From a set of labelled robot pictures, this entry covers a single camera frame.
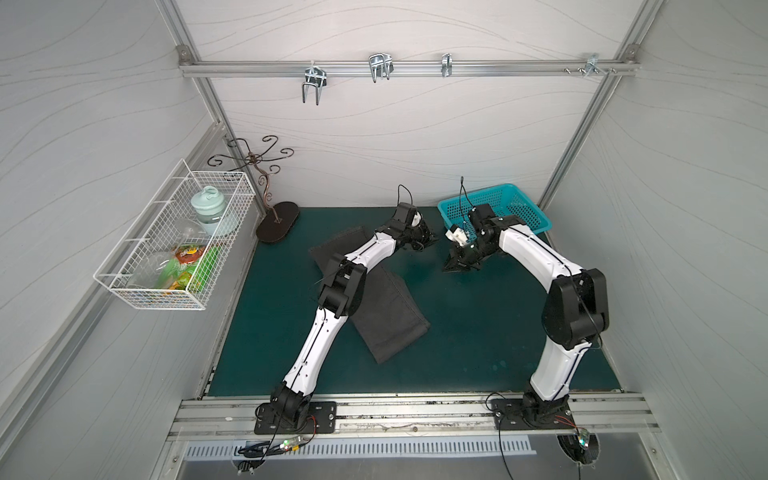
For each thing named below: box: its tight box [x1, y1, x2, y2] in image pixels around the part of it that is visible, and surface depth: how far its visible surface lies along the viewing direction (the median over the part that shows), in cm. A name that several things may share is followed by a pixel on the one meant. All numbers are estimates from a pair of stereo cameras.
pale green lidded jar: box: [191, 185, 225, 236], surface depth 68 cm
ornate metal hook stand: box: [206, 135, 294, 222], surface depth 95 cm
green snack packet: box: [169, 245, 207, 290], surface depth 66 cm
